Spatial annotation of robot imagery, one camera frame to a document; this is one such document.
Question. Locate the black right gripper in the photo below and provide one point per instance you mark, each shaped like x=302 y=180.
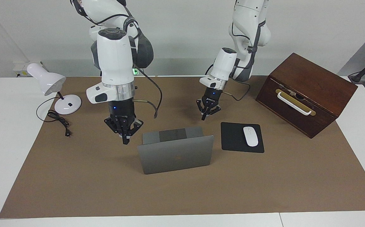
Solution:
x=121 y=110

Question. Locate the black mouse pad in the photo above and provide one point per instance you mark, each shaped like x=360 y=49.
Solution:
x=231 y=138

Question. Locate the grey laptop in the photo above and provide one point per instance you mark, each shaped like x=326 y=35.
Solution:
x=176 y=157

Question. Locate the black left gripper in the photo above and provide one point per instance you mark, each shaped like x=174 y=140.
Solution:
x=211 y=98

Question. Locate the brown paper table mat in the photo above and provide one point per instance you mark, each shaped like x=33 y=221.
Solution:
x=264 y=183

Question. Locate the white desk lamp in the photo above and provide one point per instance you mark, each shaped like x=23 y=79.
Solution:
x=45 y=78

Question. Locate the white computer mouse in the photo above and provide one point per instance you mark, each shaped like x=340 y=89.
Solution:
x=251 y=137

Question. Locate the dark brown wooden box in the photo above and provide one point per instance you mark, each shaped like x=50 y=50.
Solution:
x=311 y=78

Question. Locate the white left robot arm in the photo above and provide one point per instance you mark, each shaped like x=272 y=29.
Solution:
x=223 y=66

